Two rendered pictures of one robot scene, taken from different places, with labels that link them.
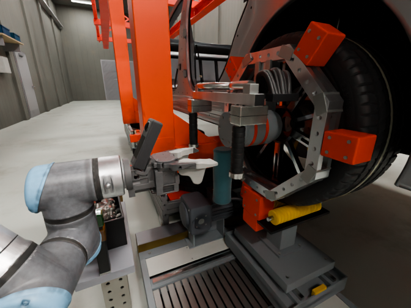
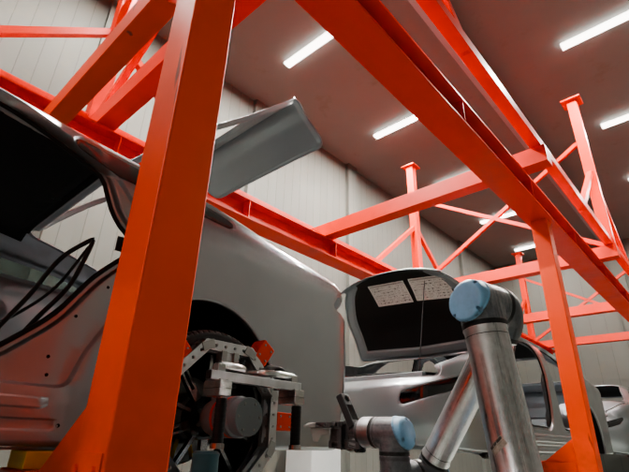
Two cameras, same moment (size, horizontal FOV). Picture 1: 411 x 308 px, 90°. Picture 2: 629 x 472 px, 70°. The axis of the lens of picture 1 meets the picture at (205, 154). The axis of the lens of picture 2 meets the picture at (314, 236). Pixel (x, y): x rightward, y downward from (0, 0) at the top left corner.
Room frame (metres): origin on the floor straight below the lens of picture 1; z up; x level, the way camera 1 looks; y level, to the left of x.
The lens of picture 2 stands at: (1.18, 1.56, 0.77)
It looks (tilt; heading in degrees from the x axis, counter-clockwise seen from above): 25 degrees up; 247
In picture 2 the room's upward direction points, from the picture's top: 2 degrees clockwise
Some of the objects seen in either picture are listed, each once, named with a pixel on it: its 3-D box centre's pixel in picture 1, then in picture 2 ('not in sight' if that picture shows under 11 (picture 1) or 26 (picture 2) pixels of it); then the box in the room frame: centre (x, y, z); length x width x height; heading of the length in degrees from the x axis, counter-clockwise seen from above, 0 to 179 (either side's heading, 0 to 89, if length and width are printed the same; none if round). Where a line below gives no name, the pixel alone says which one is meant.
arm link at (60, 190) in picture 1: (67, 184); (391, 433); (0.38, 0.28, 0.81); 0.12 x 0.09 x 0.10; 115
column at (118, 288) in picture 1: (114, 272); not in sight; (0.70, 0.41, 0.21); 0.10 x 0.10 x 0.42; 25
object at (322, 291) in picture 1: (277, 256); not in sight; (0.87, -0.39, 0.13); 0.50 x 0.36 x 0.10; 25
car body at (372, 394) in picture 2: not in sight; (477, 386); (-3.10, -3.17, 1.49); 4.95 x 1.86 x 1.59; 25
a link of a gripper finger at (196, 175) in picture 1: (197, 172); not in sight; (0.44, 0.02, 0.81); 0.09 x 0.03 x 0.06; 87
